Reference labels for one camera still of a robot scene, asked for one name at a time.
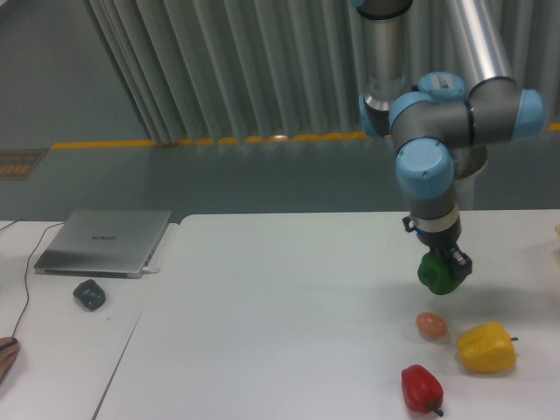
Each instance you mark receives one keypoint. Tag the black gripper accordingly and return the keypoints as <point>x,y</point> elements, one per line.
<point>442,236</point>

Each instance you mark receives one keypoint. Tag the green bell pepper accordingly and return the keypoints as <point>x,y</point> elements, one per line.
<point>436,274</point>

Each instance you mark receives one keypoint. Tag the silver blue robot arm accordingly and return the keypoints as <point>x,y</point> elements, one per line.
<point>442,127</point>

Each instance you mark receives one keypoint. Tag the person's hand on mouse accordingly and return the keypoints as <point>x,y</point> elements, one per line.
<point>9,351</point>

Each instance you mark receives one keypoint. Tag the brown egg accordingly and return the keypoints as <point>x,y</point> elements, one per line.
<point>431,325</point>

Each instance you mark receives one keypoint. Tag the yellow bell pepper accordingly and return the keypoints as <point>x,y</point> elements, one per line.
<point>487,349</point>

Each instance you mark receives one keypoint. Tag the red bell pepper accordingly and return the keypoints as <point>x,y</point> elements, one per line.
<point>421,390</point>

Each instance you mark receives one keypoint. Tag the grey pleated curtain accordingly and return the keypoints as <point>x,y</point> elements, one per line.
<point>236,69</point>

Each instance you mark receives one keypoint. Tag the silver closed laptop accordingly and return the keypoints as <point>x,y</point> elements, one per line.
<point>104,243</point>

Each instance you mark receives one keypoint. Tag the small black device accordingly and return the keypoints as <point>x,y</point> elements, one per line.
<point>90,295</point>

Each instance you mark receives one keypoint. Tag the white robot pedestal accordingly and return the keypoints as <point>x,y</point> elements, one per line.
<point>466,184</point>

